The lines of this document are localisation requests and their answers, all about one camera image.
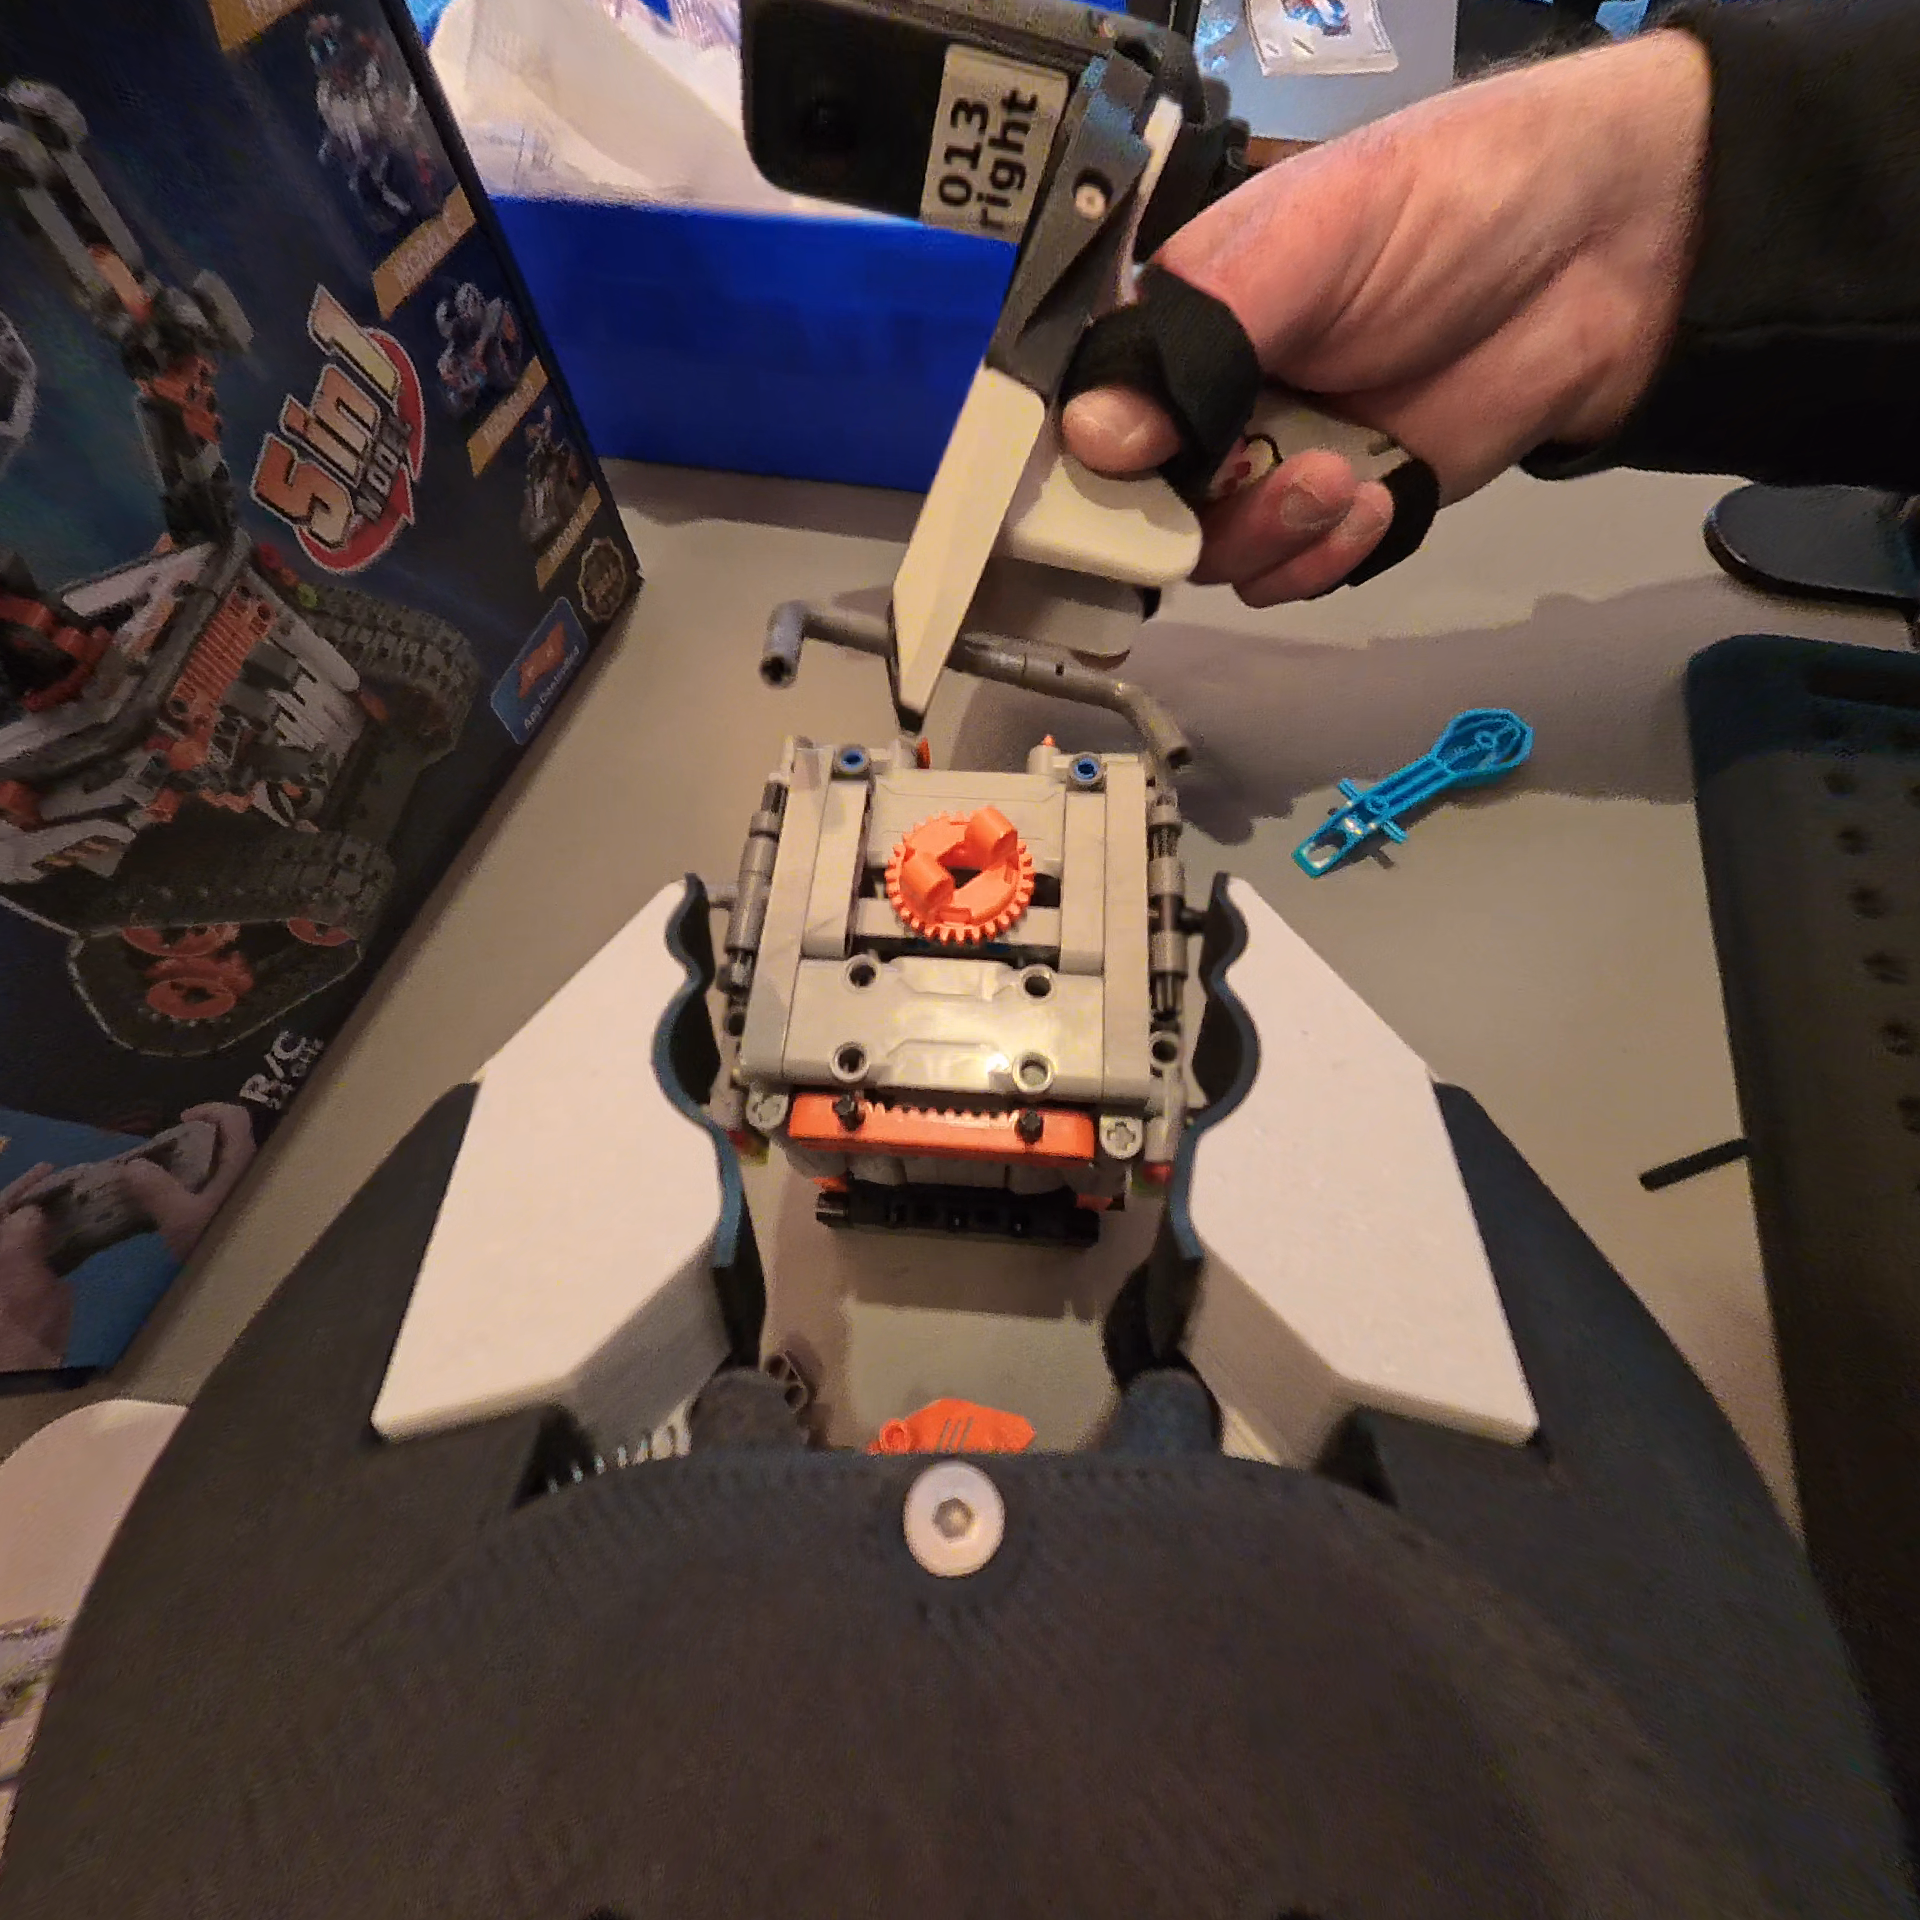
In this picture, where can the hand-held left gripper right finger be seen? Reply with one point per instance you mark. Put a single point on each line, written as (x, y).
(1350, 1199)

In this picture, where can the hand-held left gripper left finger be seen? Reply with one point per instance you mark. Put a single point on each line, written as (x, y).
(553, 1199)

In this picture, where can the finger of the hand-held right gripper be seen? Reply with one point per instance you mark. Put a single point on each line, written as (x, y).
(958, 541)

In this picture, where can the grey bent toy tube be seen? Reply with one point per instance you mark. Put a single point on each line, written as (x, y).
(1048, 669)

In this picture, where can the blue plastic toy wrench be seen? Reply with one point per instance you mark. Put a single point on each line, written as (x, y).
(1413, 786)

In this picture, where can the grey orange toy block model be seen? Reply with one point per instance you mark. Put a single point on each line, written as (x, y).
(942, 1030)

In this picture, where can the person's right forearm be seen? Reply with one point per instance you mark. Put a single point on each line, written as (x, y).
(1801, 225)

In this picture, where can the person's right hand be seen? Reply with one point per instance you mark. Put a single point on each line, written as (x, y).
(1472, 270)

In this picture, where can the clear plastic bags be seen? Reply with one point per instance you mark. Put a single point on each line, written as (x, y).
(606, 106)

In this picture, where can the blue storage bin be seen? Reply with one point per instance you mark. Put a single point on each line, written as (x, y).
(745, 343)

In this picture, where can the black toy axle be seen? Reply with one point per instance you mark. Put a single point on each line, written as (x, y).
(1700, 1158)

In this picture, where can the orange toy panel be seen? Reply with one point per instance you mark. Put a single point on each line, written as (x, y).
(954, 1428)

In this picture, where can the printed instruction sheet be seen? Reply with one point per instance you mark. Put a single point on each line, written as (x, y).
(1325, 25)

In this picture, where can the dark perforated pad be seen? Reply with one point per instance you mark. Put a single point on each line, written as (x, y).
(1825, 1050)

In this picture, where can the white stand with flat base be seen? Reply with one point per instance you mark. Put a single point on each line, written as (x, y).
(74, 1500)

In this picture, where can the dark printed toy kit box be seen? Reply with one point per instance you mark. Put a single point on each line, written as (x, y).
(273, 604)

